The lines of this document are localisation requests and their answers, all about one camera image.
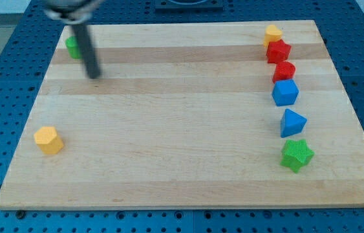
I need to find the green cylinder block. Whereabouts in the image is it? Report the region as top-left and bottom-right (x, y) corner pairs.
(65, 36), (81, 59)

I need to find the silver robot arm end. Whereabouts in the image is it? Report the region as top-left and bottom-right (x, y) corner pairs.
(43, 0), (104, 25)

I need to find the wooden board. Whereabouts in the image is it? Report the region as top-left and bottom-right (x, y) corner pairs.
(0, 20), (364, 210)

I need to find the blue cube block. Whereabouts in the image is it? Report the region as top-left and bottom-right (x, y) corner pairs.
(272, 79), (299, 106)

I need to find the blue triangle block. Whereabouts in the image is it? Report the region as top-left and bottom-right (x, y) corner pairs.
(280, 109), (307, 138)

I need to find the red cylinder block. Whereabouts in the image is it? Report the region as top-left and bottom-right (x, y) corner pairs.
(272, 61), (296, 83)

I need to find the red star block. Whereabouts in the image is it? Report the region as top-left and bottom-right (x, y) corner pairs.
(266, 39), (292, 63)

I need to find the green star block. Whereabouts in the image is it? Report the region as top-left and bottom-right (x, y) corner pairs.
(280, 139), (315, 173)

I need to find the yellow heart block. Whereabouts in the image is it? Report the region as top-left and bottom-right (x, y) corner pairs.
(262, 25), (283, 47)

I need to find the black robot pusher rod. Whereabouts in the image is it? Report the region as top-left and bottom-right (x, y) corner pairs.
(71, 23), (101, 79)

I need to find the yellow hexagon block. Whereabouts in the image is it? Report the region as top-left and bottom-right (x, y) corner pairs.
(34, 126), (64, 155)

